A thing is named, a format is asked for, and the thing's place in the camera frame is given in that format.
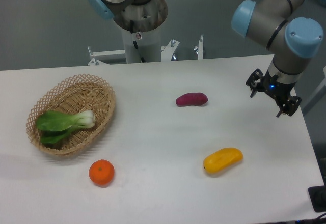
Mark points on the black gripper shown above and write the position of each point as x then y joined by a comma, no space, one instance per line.
277,85

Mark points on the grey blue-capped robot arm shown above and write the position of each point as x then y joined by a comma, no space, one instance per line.
293,42

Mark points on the woven wicker basket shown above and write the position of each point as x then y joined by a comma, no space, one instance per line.
74,95

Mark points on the purple sweet potato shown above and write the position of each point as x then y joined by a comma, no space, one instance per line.
191,99

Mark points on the yellow mango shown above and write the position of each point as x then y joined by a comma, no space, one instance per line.
222,159

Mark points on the black box at table edge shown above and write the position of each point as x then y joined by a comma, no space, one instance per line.
317,197

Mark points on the orange tangerine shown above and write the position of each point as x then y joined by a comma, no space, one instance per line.
101,172

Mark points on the green bok choy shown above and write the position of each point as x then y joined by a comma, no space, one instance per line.
56,126

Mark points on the white metal base frame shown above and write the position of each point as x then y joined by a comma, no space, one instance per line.
168,53

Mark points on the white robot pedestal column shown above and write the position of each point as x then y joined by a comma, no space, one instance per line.
140,27

